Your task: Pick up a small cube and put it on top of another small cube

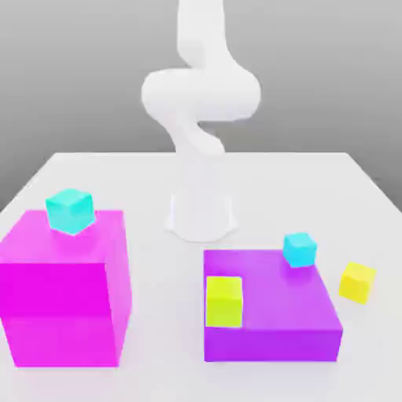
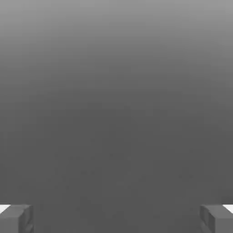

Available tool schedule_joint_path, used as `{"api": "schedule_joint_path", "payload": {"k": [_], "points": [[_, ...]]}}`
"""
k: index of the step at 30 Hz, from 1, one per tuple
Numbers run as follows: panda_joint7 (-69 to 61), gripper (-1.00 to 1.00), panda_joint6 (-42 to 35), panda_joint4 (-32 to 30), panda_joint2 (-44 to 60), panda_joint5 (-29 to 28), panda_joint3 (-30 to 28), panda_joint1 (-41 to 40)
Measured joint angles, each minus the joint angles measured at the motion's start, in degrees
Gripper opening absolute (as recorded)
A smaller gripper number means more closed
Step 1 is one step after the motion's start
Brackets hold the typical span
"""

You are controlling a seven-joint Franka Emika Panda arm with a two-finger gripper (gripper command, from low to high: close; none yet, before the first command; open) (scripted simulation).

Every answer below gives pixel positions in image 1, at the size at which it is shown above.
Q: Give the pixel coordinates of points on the large purple box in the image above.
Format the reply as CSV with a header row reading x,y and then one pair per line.
x,y
276,301

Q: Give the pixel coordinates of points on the small yellow cube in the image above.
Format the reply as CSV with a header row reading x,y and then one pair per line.
x,y
356,282

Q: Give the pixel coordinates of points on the small turquoise cube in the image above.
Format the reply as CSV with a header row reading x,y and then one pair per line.
x,y
70,211

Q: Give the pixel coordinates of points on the large magenta box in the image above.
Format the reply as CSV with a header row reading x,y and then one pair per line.
x,y
56,289

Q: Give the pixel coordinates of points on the small cyan cube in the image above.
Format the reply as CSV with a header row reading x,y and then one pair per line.
x,y
300,250

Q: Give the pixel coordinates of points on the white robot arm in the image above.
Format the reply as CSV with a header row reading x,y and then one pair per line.
x,y
201,94

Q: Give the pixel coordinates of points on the small lime cube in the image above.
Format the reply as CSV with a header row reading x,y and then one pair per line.
x,y
223,302

